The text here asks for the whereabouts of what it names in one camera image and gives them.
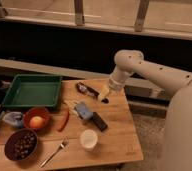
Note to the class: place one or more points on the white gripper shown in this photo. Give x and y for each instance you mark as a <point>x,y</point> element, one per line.
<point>114,84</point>

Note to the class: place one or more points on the black eraser block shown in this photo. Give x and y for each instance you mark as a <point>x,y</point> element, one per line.
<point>99,122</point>

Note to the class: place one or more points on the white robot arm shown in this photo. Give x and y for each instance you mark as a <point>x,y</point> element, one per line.
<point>177,143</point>

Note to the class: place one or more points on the light wooden stick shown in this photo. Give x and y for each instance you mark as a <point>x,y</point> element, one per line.
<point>71,107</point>

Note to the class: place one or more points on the white paper cup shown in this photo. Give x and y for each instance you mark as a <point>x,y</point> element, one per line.
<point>88,139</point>

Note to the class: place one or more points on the red chili pepper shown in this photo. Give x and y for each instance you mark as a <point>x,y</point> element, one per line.
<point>63,122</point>

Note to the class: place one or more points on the silver fork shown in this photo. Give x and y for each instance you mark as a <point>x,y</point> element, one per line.
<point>64,143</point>

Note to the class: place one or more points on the orange bowl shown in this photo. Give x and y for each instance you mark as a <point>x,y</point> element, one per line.
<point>36,111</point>

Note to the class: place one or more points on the yellow round fruit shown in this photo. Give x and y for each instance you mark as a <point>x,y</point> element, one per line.
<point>36,122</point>

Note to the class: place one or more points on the green plastic tray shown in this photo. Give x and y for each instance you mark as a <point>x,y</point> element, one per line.
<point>31,90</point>

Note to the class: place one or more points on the blue crumpled cloth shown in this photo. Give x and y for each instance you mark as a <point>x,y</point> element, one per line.
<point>15,119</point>

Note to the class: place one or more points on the dark bowl with snacks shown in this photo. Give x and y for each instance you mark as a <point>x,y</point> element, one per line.
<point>21,145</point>

